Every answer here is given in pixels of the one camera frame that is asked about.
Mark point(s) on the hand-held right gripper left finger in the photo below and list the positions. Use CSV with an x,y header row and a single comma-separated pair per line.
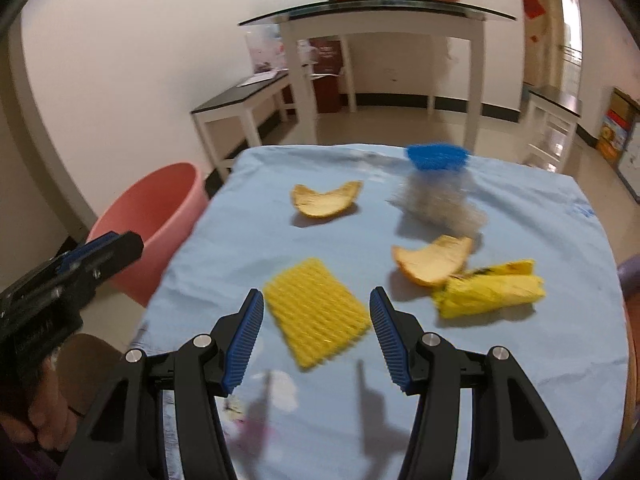
x,y
245,345

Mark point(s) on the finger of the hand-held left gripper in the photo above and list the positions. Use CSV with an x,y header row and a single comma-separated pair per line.
x,y
85,255
110,265

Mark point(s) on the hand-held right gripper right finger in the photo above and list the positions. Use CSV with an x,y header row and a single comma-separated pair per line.
x,y
387,340

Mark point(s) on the pink plastic bucket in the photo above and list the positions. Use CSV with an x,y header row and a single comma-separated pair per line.
x,y
145,220

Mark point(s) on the yellow foam fruit net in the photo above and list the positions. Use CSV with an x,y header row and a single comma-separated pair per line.
x,y
315,315

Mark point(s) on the curled orange peel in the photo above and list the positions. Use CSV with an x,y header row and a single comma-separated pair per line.
x,y
425,265
320,205

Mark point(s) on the yellow plastic wrapper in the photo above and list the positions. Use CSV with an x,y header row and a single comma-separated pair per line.
x,y
485,292

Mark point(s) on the blue foam fruit net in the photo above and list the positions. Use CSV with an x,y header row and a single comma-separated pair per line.
x,y
435,157

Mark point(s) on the person's left hand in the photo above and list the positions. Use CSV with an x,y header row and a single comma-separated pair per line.
x,y
50,410

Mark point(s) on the brown round stool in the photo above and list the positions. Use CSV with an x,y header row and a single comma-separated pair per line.
x,y
95,360

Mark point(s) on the light blue floral tablecloth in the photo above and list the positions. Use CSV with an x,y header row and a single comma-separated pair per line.
x,y
500,360

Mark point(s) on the black top white bench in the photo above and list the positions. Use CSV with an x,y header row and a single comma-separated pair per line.
x,y
235,97

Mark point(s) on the white paper sheet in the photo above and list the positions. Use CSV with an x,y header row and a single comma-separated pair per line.
x,y
257,79

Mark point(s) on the purple chair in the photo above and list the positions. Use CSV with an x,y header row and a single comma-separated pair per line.
x,y
631,275

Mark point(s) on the red box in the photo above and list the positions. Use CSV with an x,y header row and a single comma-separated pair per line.
x,y
327,95

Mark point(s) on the clear plastic bag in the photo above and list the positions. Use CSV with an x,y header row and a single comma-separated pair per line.
x,y
265,50

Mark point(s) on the dark red gift bag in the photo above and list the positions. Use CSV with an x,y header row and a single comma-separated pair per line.
x,y
325,55

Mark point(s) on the black top white stool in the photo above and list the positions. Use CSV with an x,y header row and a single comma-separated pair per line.
x,y
555,95

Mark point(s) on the children's drawing board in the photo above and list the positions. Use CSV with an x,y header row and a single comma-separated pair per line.
x,y
631,165

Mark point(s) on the colourful printed box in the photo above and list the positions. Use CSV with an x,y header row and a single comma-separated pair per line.
x,y
612,135

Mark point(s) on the white table with glass top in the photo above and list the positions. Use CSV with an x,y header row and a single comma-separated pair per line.
x,y
380,10

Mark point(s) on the white door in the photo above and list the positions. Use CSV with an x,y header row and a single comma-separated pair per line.
x,y
570,35

